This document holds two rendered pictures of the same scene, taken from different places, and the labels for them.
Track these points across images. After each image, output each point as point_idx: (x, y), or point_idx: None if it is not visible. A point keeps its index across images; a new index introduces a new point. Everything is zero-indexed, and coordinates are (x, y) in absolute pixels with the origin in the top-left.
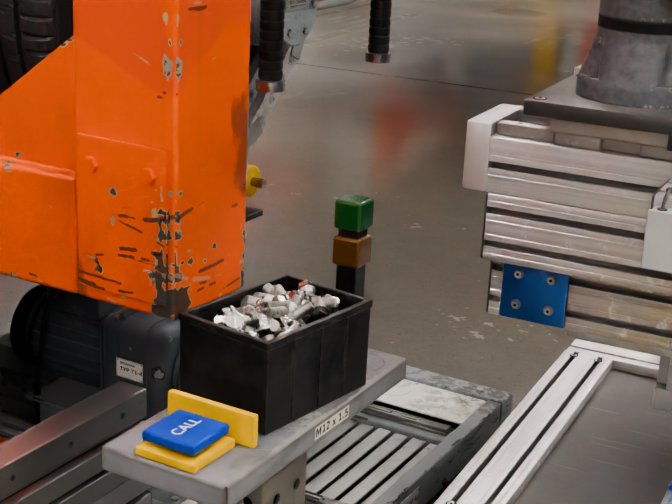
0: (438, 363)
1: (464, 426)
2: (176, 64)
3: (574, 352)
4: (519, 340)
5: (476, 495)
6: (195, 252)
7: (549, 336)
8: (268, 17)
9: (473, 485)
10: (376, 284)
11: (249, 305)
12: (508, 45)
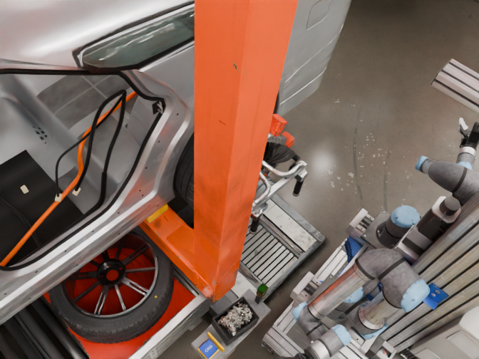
0: (314, 200)
1: (305, 253)
2: (216, 283)
3: (340, 248)
4: (344, 190)
5: (286, 321)
6: (220, 294)
7: (355, 189)
8: (254, 224)
9: (286, 316)
10: (311, 144)
11: (228, 320)
12: None
